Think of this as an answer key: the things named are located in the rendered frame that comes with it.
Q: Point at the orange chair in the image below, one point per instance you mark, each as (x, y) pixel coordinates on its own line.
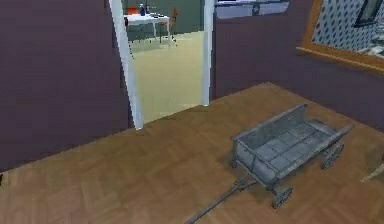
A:
(173, 17)
(131, 10)

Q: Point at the white table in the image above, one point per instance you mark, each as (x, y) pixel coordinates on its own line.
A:
(146, 18)

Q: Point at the blue bottle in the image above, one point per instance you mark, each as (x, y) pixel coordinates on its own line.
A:
(142, 10)

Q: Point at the grey wooden toy wagon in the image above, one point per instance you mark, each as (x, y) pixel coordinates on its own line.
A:
(286, 146)

